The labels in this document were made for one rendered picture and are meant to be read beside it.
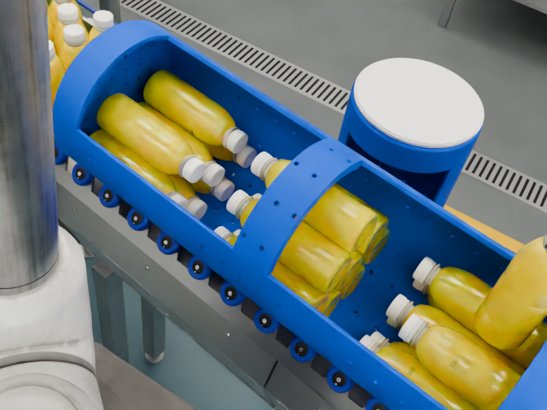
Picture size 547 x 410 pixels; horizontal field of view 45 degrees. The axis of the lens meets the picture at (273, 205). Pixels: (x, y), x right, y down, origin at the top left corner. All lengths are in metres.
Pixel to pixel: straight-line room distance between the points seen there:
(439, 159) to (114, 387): 0.77
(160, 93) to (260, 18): 2.28
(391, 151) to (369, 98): 0.13
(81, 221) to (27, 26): 0.85
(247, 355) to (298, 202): 0.35
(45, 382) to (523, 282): 0.53
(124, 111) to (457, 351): 0.64
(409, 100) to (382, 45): 2.01
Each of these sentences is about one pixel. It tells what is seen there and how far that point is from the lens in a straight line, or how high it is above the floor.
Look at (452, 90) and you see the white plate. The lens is 1.49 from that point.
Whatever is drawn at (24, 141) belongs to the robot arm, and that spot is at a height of 1.50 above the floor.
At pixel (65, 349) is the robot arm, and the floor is 1.23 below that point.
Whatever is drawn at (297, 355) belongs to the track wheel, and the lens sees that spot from 1.08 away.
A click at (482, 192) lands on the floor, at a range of 2.84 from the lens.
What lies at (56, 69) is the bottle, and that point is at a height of 1.06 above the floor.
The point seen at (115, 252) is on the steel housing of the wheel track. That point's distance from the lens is 1.29.
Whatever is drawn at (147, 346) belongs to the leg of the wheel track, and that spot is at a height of 0.08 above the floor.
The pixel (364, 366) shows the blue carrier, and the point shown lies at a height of 1.10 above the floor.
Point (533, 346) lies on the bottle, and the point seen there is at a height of 1.13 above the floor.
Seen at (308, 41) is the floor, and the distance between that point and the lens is 3.33.
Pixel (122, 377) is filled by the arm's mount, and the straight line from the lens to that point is 0.99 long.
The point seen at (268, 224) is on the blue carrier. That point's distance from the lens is 0.92.
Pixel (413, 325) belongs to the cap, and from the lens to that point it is 0.94.
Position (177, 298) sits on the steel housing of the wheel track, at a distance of 1.22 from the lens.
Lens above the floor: 1.90
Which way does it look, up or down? 49 degrees down
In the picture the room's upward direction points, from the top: 11 degrees clockwise
